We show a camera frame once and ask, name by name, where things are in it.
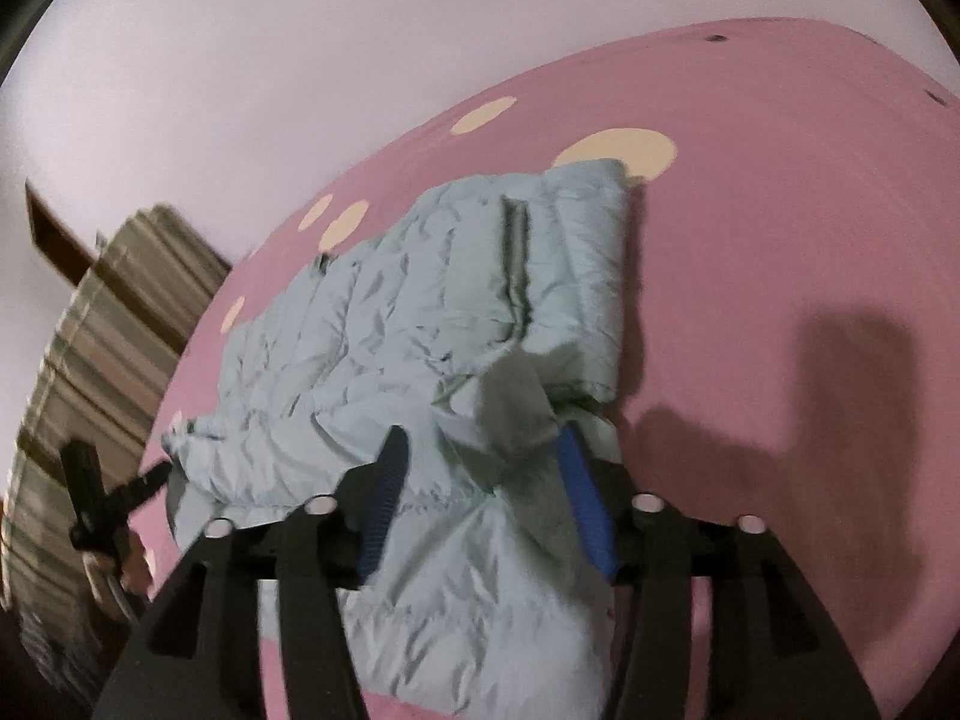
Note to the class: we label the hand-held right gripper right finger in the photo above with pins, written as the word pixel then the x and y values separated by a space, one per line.
pixel 589 510

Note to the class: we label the brown wooden door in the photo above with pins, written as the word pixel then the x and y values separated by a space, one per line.
pixel 56 232

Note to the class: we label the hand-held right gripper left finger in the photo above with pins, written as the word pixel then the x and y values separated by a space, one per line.
pixel 379 510

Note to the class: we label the pink dotted bed sheet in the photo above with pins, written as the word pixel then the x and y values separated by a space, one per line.
pixel 750 202

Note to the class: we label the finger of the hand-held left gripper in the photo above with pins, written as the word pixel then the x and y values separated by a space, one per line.
pixel 81 476
pixel 142 487

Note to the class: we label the person's left hand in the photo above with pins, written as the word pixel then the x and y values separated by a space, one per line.
pixel 136 566

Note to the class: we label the light blue puffer jacket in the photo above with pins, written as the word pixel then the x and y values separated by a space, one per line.
pixel 360 330

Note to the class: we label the striped headboard cushion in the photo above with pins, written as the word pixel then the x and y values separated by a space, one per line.
pixel 165 270
pixel 82 390

